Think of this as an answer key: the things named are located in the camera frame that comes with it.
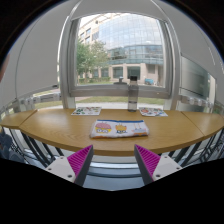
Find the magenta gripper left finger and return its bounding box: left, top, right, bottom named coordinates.
left=46, top=145, right=94, bottom=186

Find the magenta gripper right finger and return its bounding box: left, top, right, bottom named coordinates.
left=134, top=145, right=182, bottom=185

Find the wooden curved table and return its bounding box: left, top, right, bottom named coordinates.
left=0, top=109, right=224, bottom=156

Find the right colourful sticker sheet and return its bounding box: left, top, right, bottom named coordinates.
left=139, top=107, right=167, bottom=117

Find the colourful sticker sheet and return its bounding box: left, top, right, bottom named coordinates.
left=139, top=107, right=167, bottom=117
left=72, top=107, right=101, bottom=116

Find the left colourful sticker sheet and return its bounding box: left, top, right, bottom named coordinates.
left=72, top=107, right=101, bottom=116

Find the clear grey water bottle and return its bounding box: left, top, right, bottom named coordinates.
left=128, top=76, right=139, bottom=112

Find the white window frame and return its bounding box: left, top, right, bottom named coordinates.
left=58, top=17, right=180, bottom=110

